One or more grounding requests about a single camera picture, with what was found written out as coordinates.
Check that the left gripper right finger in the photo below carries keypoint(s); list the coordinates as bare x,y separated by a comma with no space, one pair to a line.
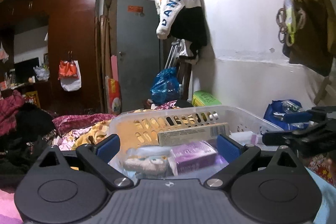
242,159

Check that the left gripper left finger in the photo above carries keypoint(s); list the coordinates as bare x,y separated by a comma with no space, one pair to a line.
96,158

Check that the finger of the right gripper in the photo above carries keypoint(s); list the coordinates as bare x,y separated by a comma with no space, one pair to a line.
299,117
295,138

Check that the purple package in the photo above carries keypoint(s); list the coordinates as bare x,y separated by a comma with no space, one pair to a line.
194,156

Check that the white red medicine box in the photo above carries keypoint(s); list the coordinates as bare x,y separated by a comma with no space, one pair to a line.
191,134

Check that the blue shopping bag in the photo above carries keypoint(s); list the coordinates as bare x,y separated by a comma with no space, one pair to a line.
277,109

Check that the yellow patterned blanket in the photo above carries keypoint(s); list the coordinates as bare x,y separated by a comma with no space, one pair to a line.
96,134

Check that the dark red plaid blanket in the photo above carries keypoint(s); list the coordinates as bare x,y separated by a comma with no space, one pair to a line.
64,124

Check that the plush toy in bag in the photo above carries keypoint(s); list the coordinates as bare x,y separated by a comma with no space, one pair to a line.
150,161

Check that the translucent plastic laundry basket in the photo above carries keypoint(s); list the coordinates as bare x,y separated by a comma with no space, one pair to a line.
153,132

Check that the green yellow storage box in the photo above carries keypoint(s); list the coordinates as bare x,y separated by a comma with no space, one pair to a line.
202,98

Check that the orange white hanging bag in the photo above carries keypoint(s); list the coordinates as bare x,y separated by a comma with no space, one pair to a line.
69,75

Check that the brown hanging tote bag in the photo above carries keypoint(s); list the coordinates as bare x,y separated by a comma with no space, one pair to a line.
307,33

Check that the blue plastic bag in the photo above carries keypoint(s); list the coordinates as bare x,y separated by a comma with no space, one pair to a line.
165,87

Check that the grey metal door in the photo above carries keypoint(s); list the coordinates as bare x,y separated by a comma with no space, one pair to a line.
138,55

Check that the dark red wooden wardrobe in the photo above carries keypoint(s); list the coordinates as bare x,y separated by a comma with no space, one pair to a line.
72,32

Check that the white black hanging jacket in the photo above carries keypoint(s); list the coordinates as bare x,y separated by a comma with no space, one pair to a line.
185,21

